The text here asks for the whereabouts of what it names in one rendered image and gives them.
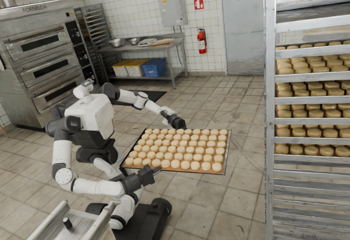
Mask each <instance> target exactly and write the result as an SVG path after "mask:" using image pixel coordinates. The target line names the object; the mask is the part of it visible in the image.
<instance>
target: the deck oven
mask: <svg viewBox="0 0 350 240"><path fill-rule="evenodd" d="M81 4H82V3H81V0H52V1H45V2H39V3H32V4H25V5H19V6H13V7H6V8H0V59H1V61H2V63H3V65H4V68H5V70H1V69H0V104H1V105H2V107H3V109H4V111H5V113H6V114H7V116H8V118H9V119H10V121H11V123H14V124H16V125H17V127H18V128H23V129H28V130H34V131H40V132H45V133H46V131H45V126H46V124H47V123H48V122H49V121H52V120H55V119H54V116H53V114H52V112H51V109H52V108H54V107H55V105H57V104H59V103H61V102H62V101H64V100H65V99H67V98H68V97H69V96H71V95H74V93H73V90H74V89H75V88H76V87H78V86H79V85H81V83H82V82H84V81H85V80H87V79H88V78H90V79H92V80H93V81H94V83H93V90H91V91H89V93H90V94H94V93H95V92H96V91H98V90H99V89H100V86H99V83H98V80H97V77H96V74H95V70H94V67H93V64H92V62H91V59H90V56H89V53H88V50H87V47H86V45H85V42H84V39H83V36H82V33H81V30H80V27H79V24H78V21H77V18H76V15H75V13H74V10H73V7H74V6H75V5H81Z"/></svg>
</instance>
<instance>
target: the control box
mask: <svg viewBox="0 0 350 240"><path fill-rule="evenodd" d="M69 214H73V215H76V216H81V217H85V218H89V219H93V220H96V219H97V218H98V215H95V214H91V213H87V212H83V211H78V210H74V209H71V211H70V212H69Z"/></svg>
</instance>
